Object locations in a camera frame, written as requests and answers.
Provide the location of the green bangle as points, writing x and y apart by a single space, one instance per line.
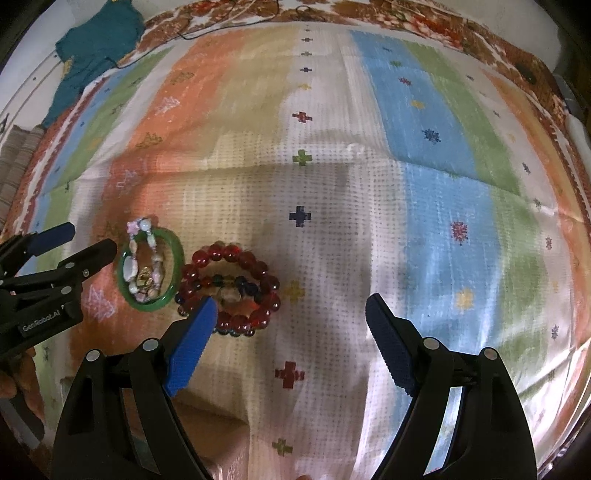
178 265

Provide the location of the striped patterned blanket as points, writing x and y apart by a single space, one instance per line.
332 184

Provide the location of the brown striped cloth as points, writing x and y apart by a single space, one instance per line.
18 157

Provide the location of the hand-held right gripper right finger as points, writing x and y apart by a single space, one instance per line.
392 344

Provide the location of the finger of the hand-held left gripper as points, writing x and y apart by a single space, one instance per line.
94 258
53 236

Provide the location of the teal cloth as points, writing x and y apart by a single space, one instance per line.
101 41

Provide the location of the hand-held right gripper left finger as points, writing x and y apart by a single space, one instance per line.
191 348

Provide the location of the person's left hand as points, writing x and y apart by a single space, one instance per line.
10 381

